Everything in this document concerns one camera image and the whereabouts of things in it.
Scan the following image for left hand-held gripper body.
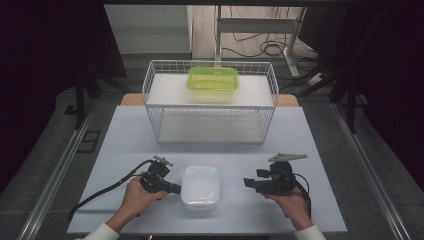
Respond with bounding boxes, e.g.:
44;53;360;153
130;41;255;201
139;154;175;195

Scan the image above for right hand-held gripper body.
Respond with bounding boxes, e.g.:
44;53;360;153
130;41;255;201
255;152;309;197

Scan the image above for white translucent plastic container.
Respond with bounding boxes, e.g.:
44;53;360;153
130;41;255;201
180;164;220;211

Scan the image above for white wire rack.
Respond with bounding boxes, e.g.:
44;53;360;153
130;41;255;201
142;59;280;145

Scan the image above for green-lidded plastic container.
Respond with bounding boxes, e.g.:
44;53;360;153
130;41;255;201
185;65;240;103

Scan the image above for person's left hand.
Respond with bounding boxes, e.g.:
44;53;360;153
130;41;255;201
123;172;169;218

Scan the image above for person's right hand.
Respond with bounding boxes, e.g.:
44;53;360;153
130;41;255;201
261;185;314;232

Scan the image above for wooden table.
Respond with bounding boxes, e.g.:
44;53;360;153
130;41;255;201
120;92;300;108

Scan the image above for black metal stand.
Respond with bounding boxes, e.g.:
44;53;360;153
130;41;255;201
73;68;129;131
328;63;369;135

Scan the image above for white power strip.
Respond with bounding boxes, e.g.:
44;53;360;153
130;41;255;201
306;71;325;86

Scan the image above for white cabinet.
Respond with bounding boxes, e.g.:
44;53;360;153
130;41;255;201
103;4;194;56

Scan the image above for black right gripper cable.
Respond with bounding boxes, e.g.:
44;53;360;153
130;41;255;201
293;173;313;220

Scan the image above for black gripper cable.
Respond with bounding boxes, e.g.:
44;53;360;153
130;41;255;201
67;159;157;224
293;173;313;220

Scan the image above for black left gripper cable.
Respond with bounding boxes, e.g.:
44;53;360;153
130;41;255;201
67;159;157;224

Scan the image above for aluminium rail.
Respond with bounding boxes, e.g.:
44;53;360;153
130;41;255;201
329;101;412;240
16;99;98;240

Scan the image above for black floor cables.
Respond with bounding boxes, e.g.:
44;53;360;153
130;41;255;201
221;6;318;64

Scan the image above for white metal desk frame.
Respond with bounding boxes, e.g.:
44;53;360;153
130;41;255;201
214;5;308;78

